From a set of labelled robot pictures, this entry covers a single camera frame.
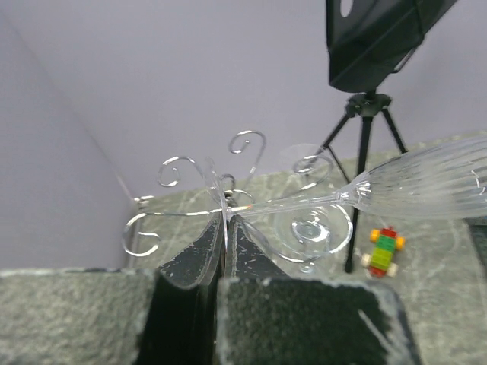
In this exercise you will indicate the chrome wine glass rack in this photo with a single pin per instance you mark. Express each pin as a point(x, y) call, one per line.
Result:
point(223, 188)

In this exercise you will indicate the clear wine glass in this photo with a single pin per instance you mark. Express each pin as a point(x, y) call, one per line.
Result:
point(308, 235)

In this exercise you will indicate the colourful lego toy car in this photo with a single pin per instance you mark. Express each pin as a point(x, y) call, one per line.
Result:
point(379, 262)

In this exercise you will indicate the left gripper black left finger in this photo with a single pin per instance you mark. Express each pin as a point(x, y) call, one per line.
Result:
point(162, 315)

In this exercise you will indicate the clear flute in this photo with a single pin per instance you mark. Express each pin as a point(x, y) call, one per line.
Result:
point(443, 182)

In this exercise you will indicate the black perforated music stand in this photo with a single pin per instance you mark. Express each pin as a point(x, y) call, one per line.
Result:
point(374, 40)

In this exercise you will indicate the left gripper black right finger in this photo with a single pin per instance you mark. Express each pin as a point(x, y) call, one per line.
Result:
point(272, 320)

